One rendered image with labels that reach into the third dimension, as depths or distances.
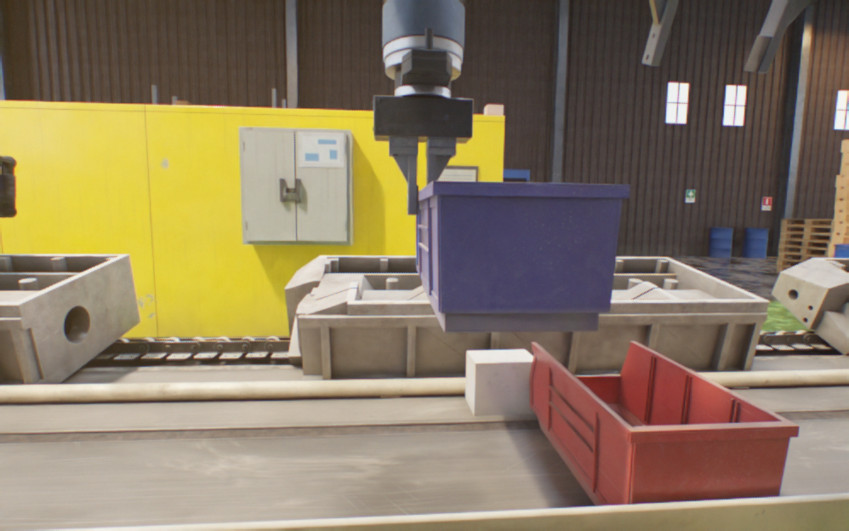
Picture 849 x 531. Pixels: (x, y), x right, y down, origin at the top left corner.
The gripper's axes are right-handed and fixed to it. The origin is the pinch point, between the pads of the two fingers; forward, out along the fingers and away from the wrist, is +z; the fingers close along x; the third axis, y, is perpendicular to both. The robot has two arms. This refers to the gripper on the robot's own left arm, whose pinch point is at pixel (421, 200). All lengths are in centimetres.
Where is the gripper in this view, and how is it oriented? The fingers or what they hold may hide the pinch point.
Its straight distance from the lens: 60.5
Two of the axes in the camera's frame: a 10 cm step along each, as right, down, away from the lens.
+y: -0.8, -1.2, 9.9
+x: -10.0, 0.0, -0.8
